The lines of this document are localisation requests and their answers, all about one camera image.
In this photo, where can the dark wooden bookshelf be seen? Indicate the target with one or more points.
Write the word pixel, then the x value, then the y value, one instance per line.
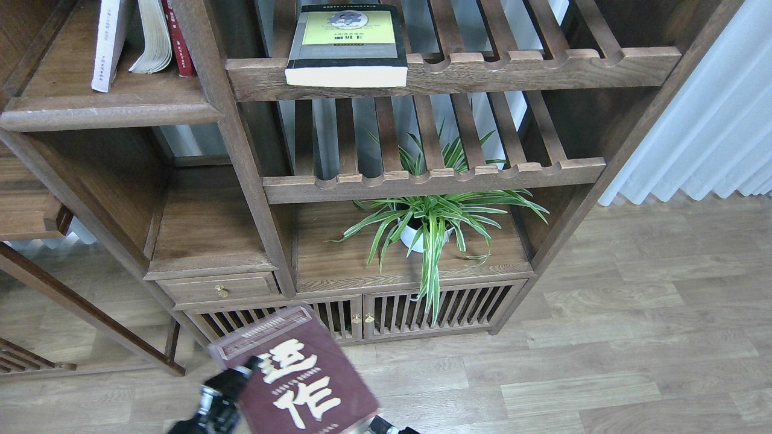
pixel 236 178

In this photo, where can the white plant pot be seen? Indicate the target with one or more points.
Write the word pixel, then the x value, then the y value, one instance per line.
pixel 410 237

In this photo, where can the cream-paged upright book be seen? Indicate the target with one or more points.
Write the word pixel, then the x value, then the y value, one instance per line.
pixel 157 41

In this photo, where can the white sheer curtain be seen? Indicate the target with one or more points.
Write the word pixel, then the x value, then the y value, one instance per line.
pixel 715 136

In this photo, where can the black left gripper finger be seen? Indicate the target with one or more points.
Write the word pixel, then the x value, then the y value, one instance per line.
pixel 252 364

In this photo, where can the pale pink white book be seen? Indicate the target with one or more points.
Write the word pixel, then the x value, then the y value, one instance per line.
pixel 113 20

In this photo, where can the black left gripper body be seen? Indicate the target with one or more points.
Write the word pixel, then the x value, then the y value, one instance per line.
pixel 217 411

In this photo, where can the red upright book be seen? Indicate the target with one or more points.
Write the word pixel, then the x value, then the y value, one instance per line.
pixel 180 49

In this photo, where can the yellow and black book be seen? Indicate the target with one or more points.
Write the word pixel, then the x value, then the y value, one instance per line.
pixel 348 46

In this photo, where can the maroon book with white characters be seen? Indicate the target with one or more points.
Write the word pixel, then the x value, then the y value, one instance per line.
pixel 304 384

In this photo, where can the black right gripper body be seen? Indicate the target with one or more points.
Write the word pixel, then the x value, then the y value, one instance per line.
pixel 380 425

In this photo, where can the brass drawer knob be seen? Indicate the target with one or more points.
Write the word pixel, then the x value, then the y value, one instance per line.
pixel 221 291

